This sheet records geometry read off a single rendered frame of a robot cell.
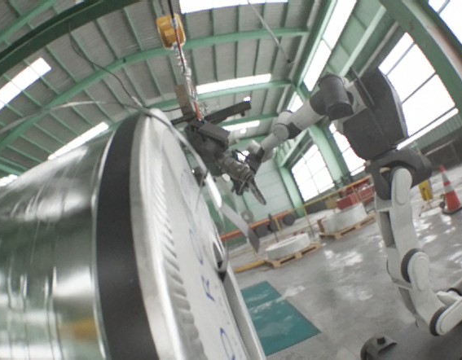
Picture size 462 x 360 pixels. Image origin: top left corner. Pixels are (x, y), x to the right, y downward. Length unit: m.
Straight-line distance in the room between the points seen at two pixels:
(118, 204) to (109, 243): 0.03
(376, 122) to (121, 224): 0.92
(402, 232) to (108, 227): 0.99
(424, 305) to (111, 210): 1.15
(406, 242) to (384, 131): 0.44
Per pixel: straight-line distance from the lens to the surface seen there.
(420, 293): 1.10
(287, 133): 1.04
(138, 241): 0.17
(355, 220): 6.35
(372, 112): 1.00
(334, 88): 0.91
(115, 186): 0.21
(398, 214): 1.00
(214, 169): 1.04
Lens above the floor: 1.02
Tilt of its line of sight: 12 degrees up
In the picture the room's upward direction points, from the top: 21 degrees counter-clockwise
